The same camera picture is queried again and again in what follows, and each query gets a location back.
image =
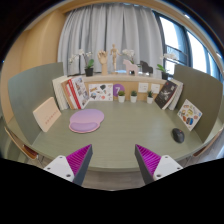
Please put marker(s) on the illustrated picture card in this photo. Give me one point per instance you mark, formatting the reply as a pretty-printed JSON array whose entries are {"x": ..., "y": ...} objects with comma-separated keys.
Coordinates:
[{"x": 101, "y": 92}]

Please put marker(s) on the purple round number sign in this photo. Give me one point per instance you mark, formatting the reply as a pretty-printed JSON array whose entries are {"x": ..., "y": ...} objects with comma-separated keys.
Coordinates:
[{"x": 117, "y": 88}]

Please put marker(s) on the small potted plant middle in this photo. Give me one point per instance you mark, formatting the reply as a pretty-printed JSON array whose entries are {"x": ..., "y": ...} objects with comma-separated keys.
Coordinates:
[{"x": 133, "y": 96}]

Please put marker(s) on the white orchid black pot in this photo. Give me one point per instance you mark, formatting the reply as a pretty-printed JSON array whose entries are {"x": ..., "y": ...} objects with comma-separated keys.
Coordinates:
[{"x": 89, "y": 63}]

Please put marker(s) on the white paper card left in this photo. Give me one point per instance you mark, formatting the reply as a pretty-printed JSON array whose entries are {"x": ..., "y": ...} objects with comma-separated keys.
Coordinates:
[{"x": 142, "y": 87}]

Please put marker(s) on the white paper card right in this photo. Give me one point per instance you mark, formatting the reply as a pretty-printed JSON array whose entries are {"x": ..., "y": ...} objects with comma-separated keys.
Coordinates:
[{"x": 155, "y": 88}]

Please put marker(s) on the wooden chair right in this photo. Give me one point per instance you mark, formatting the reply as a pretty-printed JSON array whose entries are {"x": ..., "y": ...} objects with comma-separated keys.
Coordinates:
[{"x": 212, "y": 151}]

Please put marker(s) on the red white book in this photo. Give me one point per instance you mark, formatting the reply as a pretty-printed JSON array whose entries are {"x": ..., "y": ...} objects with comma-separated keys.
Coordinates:
[{"x": 70, "y": 95}]

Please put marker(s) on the green right partition panel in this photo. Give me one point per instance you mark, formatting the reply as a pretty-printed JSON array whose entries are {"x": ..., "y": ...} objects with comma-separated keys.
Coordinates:
[{"x": 203, "y": 91}]

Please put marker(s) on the small potted plant right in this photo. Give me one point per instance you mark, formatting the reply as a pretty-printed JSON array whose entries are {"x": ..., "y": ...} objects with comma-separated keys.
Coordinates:
[{"x": 149, "y": 97}]

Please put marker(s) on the green partition panel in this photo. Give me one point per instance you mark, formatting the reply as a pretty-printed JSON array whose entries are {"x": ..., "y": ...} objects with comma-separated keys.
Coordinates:
[
  {"x": 29, "y": 89},
  {"x": 203, "y": 91}
]

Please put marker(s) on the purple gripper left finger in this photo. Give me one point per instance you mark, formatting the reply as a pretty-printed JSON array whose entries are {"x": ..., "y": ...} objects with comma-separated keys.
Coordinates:
[{"x": 72, "y": 167}]

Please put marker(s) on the wooden chair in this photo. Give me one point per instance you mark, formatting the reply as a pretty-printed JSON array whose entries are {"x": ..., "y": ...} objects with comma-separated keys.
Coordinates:
[
  {"x": 212, "y": 151},
  {"x": 27, "y": 151}
]

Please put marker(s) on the grey curtain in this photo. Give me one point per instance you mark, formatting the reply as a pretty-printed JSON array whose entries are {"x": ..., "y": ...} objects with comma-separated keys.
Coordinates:
[{"x": 98, "y": 27}]

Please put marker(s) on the pink horse figurine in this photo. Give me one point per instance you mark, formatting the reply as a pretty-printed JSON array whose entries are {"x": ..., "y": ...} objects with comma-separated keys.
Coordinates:
[{"x": 130, "y": 67}]

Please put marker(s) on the white paper card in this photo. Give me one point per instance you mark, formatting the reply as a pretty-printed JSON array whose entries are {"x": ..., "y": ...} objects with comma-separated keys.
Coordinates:
[
  {"x": 155, "y": 88},
  {"x": 142, "y": 87}
]

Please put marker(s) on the white orchid behind horse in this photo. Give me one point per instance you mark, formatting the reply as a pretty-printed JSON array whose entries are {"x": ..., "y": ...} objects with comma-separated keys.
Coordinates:
[{"x": 129, "y": 53}]

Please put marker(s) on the purple mouse pad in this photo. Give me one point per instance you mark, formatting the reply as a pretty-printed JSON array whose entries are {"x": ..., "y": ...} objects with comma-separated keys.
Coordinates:
[{"x": 87, "y": 120}]

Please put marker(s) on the illustrated cover book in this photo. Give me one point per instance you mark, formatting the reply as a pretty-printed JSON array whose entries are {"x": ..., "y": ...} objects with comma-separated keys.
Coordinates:
[{"x": 80, "y": 92}]

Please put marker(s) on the wooden hand model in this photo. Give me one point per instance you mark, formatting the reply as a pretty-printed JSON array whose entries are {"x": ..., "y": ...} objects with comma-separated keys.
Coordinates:
[{"x": 103, "y": 58}]

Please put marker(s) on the white book leftmost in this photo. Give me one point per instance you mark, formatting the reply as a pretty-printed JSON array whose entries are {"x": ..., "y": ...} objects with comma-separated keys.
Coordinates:
[{"x": 59, "y": 93}]

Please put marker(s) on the wooden chair left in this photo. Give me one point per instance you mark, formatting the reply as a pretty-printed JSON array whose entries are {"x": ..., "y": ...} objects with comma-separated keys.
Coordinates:
[{"x": 27, "y": 151}]

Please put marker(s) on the black horse figurine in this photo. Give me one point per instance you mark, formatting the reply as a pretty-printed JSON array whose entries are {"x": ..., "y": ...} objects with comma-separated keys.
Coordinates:
[{"x": 146, "y": 68}]

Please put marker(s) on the wooden shelf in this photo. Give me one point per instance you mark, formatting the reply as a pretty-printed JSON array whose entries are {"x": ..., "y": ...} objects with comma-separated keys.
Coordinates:
[{"x": 129, "y": 82}]

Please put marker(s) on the colourful illustrated book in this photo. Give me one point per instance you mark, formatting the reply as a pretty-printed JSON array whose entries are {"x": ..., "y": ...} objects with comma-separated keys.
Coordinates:
[{"x": 189, "y": 114}]

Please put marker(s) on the green left partition panel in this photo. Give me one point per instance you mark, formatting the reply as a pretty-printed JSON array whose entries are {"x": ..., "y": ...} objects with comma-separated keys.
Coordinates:
[{"x": 29, "y": 89}]

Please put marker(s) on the small potted plant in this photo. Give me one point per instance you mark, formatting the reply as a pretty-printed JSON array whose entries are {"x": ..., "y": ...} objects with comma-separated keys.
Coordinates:
[
  {"x": 149, "y": 97},
  {"x": 133, "y": 96},
  {"x": 121, "y": 96}
]

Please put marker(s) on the small potted plant left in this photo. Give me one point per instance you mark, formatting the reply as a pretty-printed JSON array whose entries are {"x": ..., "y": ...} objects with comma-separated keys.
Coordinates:
[{"x": 121, "y": 96}]

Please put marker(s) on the wooden mannequin figure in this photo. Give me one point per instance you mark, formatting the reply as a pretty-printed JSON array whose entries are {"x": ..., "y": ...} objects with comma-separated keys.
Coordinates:
[{"x": 114, "y": 52}]

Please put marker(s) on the black cover book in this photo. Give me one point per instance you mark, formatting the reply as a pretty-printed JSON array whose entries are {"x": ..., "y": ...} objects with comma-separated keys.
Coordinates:
[{"x": 166, "y": 94}]

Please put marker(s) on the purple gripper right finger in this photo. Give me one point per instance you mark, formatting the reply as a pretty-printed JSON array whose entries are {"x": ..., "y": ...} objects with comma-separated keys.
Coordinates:
[{"x": 153, "y": 166}]

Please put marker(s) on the black computer mouse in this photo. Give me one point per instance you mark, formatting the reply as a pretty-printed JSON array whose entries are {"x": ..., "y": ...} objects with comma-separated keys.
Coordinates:
[{"x": 178, "y": 135}]

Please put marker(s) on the white book right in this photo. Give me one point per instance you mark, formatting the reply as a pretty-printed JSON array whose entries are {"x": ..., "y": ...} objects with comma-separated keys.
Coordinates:
[{"x": 177, "y": 93}]

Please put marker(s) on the orchid plant right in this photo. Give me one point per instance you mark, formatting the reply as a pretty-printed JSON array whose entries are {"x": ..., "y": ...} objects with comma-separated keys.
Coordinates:
[{"x": 164, "y": 71}]

